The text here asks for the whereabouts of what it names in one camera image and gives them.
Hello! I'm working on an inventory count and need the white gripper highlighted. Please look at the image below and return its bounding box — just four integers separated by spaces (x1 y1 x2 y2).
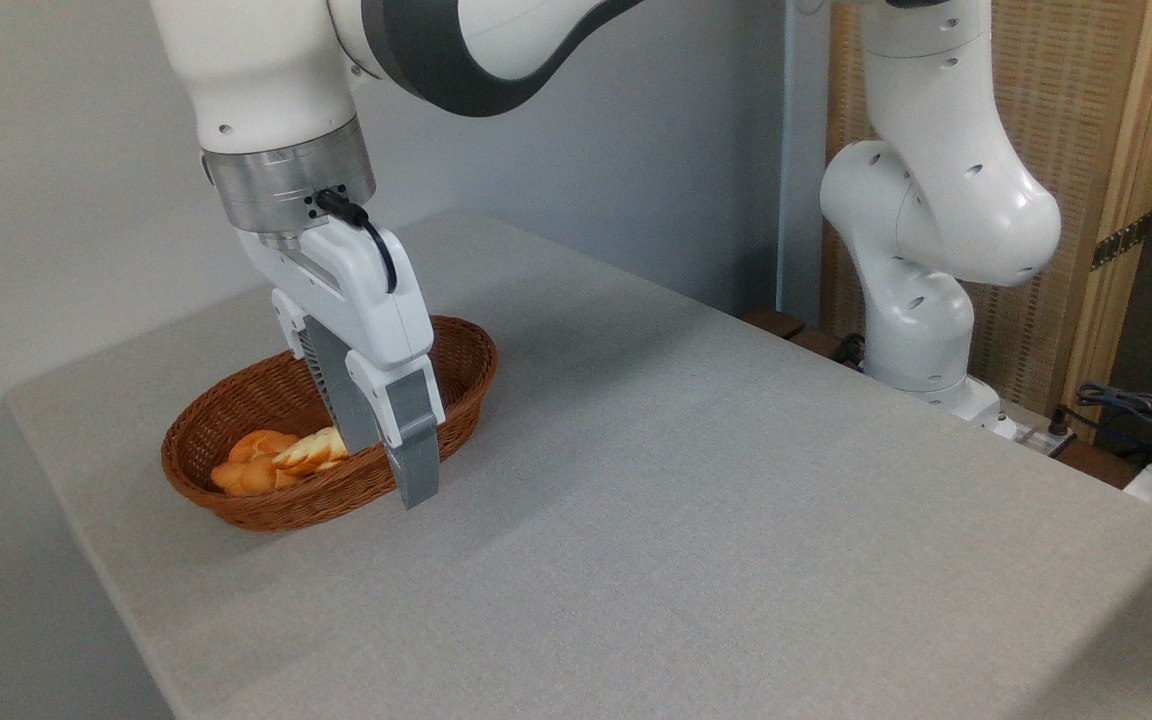
236 220 446 511

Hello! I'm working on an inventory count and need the pale braided bread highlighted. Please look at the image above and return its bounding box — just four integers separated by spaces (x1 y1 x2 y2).
271 426 350 474

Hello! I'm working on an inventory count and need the orange croissant bread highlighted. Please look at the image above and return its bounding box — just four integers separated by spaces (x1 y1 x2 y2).
210 429 303 498

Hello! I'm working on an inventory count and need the brown wicker basket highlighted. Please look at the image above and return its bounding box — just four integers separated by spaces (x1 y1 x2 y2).
161 315 498 533

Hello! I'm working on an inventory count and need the black screen hinge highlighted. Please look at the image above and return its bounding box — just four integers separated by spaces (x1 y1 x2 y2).
1091 214 1152 272

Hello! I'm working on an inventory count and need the wooden woven folding screen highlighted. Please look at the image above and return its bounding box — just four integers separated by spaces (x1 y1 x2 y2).
821 0 1152 446

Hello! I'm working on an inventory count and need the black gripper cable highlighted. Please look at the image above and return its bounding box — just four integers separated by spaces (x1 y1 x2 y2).
315 189 400 295

